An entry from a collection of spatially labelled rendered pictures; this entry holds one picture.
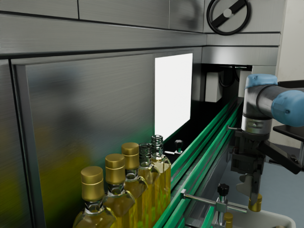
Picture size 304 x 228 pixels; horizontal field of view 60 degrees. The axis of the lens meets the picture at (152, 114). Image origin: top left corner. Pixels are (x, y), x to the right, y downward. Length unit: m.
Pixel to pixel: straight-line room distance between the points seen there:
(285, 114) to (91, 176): 0.41
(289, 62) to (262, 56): 2.03
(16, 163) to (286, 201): 0.99
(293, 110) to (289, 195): 0.69
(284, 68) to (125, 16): 2.88
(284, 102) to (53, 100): 0.46
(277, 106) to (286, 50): 2.86
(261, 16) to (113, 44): 0.93
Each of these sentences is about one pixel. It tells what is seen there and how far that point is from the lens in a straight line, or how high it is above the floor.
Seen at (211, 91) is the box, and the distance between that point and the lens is 1.63.
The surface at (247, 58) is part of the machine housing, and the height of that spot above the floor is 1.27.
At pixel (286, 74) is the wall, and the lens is 3.48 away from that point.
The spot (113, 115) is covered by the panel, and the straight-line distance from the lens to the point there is 0.67.
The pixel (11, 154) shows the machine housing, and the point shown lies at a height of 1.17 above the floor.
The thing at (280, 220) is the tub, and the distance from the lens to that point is 0.95.
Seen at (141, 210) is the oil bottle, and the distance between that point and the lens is 0.56.
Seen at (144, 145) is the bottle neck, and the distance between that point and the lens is 0.58.
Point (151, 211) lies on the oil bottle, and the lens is 0.61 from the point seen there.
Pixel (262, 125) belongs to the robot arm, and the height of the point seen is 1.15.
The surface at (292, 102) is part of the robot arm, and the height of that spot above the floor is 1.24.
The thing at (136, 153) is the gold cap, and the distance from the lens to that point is 0.51.
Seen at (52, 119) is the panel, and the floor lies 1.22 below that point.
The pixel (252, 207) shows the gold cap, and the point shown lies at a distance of 0.85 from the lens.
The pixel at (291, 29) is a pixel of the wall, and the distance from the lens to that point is 3.47.
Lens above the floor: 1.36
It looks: 15 degrees down
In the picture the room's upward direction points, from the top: straight up
